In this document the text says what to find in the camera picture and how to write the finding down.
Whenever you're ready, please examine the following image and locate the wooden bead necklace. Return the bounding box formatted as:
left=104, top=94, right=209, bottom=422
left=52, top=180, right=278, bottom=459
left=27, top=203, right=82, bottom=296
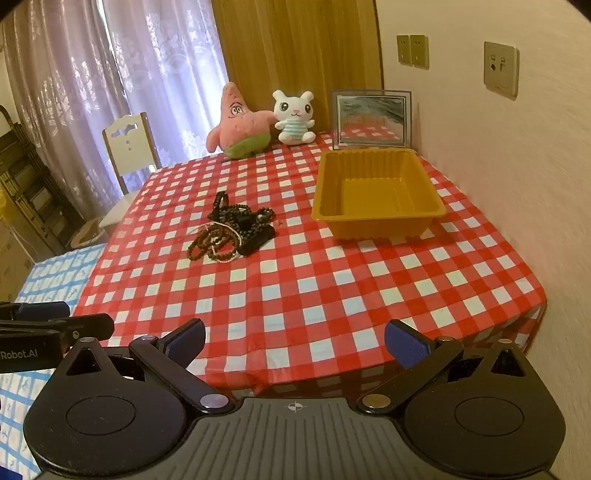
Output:
left=187, top=225, right=241, bottom=265

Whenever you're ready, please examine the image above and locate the red checkered tablecloth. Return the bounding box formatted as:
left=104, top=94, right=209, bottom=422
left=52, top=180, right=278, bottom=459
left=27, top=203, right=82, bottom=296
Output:
left=74, top=130, right=548, bottom=400

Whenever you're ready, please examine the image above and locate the sheer lace curtain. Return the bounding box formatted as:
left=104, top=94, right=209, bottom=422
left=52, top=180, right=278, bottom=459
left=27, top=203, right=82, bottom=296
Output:
left=104, top=0, right=229, bottom=169

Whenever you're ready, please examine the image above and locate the white wooden chair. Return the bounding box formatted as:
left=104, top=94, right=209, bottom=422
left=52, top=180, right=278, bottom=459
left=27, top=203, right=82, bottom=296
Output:
left=98, top=112, right=162, bottom=236

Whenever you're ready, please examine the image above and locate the blue checkered cloth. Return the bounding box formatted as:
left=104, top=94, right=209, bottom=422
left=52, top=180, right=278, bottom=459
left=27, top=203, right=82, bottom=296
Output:
left=0, top=242, right=109, bottom=480

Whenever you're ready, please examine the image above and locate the yellow plastic tray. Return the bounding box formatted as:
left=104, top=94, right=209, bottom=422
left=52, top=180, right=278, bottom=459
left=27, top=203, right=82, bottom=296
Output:
left=311, top=148, right=448, bottom=240

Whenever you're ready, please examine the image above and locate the dark bead necklace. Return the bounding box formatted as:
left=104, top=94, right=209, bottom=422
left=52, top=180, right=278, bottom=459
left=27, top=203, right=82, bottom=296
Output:
left=208, top=205, right=277, bottom=241

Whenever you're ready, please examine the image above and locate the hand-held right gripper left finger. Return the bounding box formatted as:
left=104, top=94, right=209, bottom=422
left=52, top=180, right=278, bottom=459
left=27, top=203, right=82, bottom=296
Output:
left=54, top=318, right=236, bottom=414

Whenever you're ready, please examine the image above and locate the glass picture frame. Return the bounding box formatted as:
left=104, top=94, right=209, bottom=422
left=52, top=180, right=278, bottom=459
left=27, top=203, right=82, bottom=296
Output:
left=331, top=89, right=413, bottom=151

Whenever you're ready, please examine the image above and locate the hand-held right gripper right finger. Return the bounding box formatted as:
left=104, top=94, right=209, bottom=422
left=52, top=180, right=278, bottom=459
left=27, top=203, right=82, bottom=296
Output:
left=360, top=320, right=529, bottom=412

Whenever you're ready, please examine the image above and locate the beige wall socket plate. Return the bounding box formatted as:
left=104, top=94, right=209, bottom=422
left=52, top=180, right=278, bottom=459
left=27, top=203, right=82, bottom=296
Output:
left=483, top=41, right=520, bottom=99

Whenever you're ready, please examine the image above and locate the purple floral curtain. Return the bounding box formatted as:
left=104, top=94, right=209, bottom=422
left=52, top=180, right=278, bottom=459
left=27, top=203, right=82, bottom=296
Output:
left=0, top=0, right=132, bottom=222

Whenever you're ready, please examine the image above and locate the pink starfish plush toy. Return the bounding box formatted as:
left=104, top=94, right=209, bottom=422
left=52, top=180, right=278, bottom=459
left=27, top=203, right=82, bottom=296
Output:
left=206, top=82, right=277, bottom=161

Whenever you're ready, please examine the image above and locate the white bunny plush toy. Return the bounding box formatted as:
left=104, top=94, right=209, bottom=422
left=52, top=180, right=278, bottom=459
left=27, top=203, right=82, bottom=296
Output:
left=271, top=90, right=317, bottom=147

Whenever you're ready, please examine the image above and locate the cardboard box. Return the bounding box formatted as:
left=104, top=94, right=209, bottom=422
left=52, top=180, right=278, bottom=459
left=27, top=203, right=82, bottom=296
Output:
left=0, top=217, right=35, bottom=303

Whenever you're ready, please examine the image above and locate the dark wooden shelf rack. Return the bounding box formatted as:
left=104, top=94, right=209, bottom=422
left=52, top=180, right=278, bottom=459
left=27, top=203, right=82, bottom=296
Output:
left=0, top=105, right=86, bottom=259

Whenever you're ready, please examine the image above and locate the wooden door panel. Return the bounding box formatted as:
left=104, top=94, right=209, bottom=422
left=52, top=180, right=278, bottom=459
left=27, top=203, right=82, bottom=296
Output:
left=210, top=0, right=384, bottom=139

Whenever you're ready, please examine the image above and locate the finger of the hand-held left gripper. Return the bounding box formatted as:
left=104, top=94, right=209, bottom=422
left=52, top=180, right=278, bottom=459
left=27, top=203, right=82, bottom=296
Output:
left=0, top=314, right=115, bottom=358
left=0, top=301, right=70, bottom=321

